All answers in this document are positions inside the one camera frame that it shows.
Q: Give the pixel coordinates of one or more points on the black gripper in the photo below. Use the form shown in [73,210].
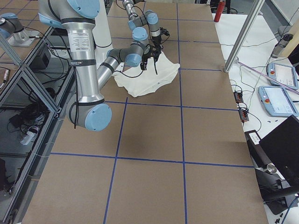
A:
[157,43]
[145,59]

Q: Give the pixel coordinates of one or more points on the cream cat print t-shirt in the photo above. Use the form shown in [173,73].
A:
[140,83]

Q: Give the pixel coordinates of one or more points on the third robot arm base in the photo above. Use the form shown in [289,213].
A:
[12,29]

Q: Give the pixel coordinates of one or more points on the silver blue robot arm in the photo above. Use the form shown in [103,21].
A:
[87,108]
[149,18]

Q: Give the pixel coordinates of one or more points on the red cylinder bottle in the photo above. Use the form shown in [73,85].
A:
[219,10]

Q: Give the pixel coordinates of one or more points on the white hook reacher stick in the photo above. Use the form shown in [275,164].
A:
[236,61]

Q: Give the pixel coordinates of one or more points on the far blue teach pendant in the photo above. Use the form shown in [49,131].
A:
[284,74]

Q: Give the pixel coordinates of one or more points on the blue teach pendant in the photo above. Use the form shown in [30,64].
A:
[277,102]
[284,74]

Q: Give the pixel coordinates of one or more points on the near blue teach pendant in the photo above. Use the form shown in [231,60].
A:
[277,102]

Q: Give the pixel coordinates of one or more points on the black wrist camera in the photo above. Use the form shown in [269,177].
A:
[164,31]
[149,50]

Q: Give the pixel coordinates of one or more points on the aluminium frame post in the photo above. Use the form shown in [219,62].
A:
[257,5]

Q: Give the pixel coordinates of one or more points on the aluminium side frame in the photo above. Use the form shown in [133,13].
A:
[30,107]

